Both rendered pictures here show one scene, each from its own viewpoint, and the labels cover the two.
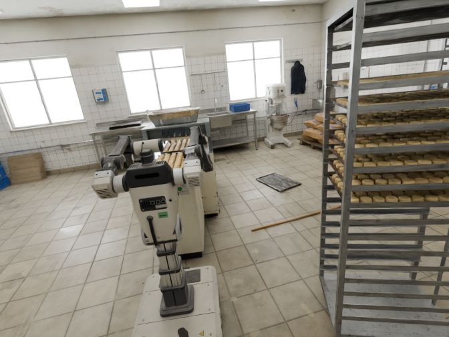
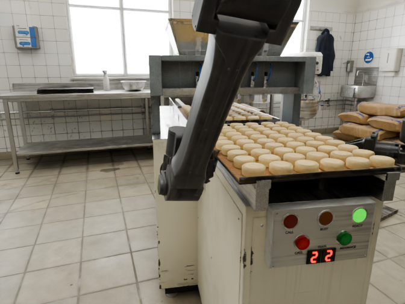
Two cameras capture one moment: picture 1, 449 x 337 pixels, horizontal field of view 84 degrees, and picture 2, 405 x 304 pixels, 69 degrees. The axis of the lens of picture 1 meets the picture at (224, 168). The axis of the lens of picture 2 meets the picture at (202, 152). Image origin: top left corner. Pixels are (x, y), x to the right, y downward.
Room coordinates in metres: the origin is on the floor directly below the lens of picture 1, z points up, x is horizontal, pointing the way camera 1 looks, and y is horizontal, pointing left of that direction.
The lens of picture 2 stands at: (1.41, 0.78, 1.11)
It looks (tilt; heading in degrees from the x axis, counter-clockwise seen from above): 15 degrees down; 352
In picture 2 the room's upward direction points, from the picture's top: straight up
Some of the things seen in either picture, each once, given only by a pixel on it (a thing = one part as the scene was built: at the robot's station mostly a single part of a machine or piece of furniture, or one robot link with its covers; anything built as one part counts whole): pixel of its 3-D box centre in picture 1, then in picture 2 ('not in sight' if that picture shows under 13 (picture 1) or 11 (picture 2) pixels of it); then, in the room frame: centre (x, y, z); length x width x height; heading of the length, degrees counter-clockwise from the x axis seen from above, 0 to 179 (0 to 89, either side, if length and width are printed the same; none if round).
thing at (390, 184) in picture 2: not in sight; (246, 118); (2.95, 0.33, 0.87); 2.01 x 0.03 x 0.07; 2
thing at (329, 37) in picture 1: (325, 171); not in sight; (1.48, -0.63, 0.97); 0.03 x 0.03 x 1.70; 79
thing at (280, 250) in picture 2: (174, 188); (319, 231); (1.96, 0.44, 0.77); 0.24 x 0.04 x 0.14; 92
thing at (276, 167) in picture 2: not in sight; (281, 168); (1.99, 0.53, 0.91); 0.05 x 0.05 x 0.02
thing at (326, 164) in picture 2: not in sight; (331, 164); (1.99, 0.41, 0.91); 0.05 x 0.05 x 0.02
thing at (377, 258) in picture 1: (369, 257); not in sight; (1.40, -0.93, 0.33); 0.64 x 0.03 x 0.03; 79
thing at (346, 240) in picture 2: not in sight; (344, 237); (1.94, 0.39, 0.76); 0.03 x 0.02 x 0.03; 92
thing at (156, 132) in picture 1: (179, 138); (226, 94); (2.83, 0.47, 1.01); 0.72 x 0.33 x 0.34; 92
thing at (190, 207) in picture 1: (183, 202); (256, 259); (2.32, 0.46, 0.45); 0.70 x 0.34 x 0.90; 2
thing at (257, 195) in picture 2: not in sight; (193, 119); (2.93, 0.62, 0.87); 2.01 x 0.03 x 0.07; 2
